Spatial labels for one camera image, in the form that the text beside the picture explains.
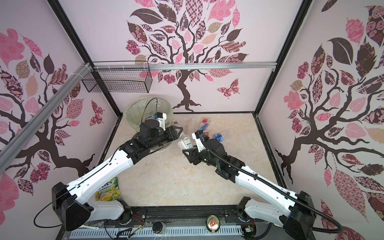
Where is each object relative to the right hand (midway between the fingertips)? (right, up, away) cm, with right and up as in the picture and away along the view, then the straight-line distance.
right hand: (187, 147), depth 71 cm
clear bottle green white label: (-1, +3, -3) cm, 4 cm away
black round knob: (-13, -33, -9) cm, 36 cm away
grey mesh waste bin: (-12, +1, -7) cm, 14 cm away
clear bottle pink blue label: (+11, +12, +36) cm, 40 cm away
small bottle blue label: (+20, +3, +28) cm, 34 cm away
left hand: (-3, +8, +2) cm, 8 cm away
